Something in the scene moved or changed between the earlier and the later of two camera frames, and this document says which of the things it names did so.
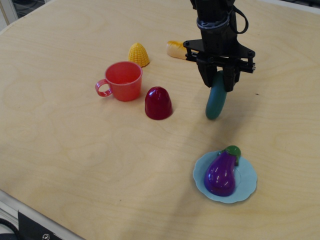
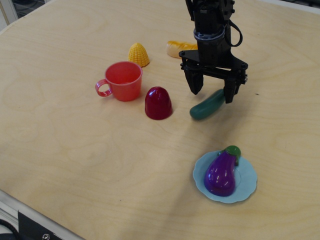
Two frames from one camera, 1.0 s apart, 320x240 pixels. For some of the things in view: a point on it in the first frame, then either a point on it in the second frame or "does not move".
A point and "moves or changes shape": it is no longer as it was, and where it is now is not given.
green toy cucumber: (217, 97) moves or changes shape
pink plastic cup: (124, 79) does not move
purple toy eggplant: (220, 174) does not move
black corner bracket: (28, 229) does not move
